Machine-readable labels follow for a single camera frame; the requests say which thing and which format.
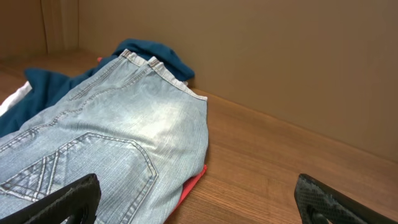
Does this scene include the light blue denim shorts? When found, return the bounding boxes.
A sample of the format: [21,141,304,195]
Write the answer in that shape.
[1,50,208,223]

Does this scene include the white garment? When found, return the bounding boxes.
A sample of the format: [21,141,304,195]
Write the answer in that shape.
[0,81,32,115]

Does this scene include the dark blue shirt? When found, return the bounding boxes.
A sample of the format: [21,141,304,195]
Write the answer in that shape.
[1,39,195,137]

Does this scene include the red garment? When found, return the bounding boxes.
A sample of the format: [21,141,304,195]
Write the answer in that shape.
[173,164,208,212]

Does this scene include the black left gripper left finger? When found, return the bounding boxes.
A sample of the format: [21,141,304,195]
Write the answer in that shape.
[1,174,101,224]

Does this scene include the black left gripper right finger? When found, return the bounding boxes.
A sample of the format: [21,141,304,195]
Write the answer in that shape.
[294,174,397,224]

